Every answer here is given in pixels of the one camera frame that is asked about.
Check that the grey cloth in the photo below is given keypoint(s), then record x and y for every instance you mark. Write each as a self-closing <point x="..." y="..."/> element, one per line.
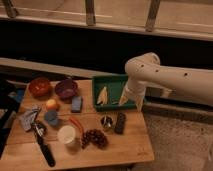
<point x="28" y="117"/>

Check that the dark red grape bunch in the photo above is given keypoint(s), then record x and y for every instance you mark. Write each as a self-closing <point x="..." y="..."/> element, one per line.
<point x="96" y="137"/>

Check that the blue object under table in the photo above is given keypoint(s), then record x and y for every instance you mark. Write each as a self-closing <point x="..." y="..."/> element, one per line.
<point x="17" y="95"/>

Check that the peach apple fruit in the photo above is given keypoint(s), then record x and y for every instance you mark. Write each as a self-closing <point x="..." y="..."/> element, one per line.
<point x="52" y="104"/>

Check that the white cup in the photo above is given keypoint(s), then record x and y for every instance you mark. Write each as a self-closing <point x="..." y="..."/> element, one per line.
<point x="66" y="135"/>

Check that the blue sponge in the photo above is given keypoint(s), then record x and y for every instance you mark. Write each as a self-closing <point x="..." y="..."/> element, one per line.
<point x="76" y="104"/>

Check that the purple bowl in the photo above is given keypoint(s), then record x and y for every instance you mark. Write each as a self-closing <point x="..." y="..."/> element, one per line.
<point x="66" y="88"/>

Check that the yellow banana piece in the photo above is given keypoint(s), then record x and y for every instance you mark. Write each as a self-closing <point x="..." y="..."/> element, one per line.
<point x="103" y="96"/>

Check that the red bowl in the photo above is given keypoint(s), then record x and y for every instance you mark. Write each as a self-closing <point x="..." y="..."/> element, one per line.
<point x="39" y="86"/>

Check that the red chili pepper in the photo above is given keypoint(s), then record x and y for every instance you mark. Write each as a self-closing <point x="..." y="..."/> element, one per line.
<point x="74" y="121"/>

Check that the black rectangular block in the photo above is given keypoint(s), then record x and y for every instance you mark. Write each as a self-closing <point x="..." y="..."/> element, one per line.
<point x="120" y="123"/>

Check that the black chair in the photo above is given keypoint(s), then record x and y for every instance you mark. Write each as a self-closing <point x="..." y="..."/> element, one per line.
<point x="8" y="105"/>

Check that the black handled can opener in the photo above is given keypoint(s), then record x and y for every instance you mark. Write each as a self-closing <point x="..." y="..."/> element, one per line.
<point x="39" y="131"/>

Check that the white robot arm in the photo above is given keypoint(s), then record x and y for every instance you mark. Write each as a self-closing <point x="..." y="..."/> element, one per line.
<point x="197" y="83"/>

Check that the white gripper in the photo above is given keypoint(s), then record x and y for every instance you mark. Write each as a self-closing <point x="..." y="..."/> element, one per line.
<point x="134" y="90"/>

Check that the green tray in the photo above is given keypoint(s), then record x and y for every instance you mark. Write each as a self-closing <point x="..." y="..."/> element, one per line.
<point x="114" y="85"/>

